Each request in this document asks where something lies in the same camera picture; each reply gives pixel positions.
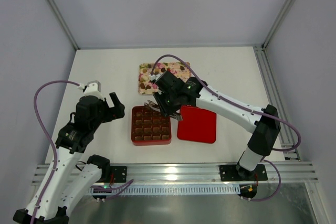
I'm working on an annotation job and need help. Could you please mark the metal tweezers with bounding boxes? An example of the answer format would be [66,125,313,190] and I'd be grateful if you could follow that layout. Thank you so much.
[144,100,183,121]

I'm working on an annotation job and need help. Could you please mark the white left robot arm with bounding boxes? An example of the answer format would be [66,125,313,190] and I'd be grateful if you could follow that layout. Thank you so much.
[13,92,125,223]

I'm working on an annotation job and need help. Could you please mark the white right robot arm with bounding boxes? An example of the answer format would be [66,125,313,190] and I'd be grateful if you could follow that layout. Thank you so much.
[153,73,281,180]

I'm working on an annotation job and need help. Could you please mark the red chocolate box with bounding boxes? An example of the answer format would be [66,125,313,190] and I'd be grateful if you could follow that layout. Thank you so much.
[131,106,172,146]

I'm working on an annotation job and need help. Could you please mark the floral tray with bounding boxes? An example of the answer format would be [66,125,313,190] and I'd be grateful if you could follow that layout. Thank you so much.
[138,62,192,95]

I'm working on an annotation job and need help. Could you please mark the red box lid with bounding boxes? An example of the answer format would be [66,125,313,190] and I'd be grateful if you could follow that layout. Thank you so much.
[177,106,217,144]

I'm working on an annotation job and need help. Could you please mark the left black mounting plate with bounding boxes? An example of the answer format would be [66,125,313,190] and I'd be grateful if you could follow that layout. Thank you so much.
[108,165,128,184]

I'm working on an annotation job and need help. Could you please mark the black mounting plate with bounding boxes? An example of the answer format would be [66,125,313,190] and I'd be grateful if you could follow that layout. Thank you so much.
[219,164,268,182]
[108,165,128,184]

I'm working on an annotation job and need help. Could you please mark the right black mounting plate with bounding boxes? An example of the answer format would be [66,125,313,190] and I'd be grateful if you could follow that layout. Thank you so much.
[219,164,268,182]

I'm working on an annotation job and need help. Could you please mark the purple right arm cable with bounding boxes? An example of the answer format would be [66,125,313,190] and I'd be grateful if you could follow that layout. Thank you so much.
[151,55,302,202]

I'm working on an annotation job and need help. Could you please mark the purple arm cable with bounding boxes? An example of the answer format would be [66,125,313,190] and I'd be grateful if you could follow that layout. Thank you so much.
[151,55,302,202]
[33,80,81,224]

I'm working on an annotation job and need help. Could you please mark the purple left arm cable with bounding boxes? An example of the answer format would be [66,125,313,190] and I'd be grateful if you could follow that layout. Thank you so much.
[33,80,81,224]

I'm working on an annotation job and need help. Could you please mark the white slotted cable duct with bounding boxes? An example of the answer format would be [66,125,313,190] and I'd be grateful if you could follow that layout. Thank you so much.
[88,184,240,197]

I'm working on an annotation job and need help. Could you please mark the right aluminium frame post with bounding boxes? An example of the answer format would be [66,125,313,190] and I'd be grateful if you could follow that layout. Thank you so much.
[262,0,312,49]

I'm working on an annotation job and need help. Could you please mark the aluminium frame post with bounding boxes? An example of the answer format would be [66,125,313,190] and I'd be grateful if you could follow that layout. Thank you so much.
[46,0,80,51]
[262,0,312,49]

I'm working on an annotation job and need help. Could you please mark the right aluminium side rail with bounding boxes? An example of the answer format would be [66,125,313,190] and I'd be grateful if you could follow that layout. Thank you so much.
[254,46,297,148]

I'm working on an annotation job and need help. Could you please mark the aluminium front rail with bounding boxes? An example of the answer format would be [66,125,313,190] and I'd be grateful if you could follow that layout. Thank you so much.
[30,161,320,186]

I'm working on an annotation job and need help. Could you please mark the left aluminium frame post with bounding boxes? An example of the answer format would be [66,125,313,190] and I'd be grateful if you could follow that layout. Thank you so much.
[46,0,80,51]

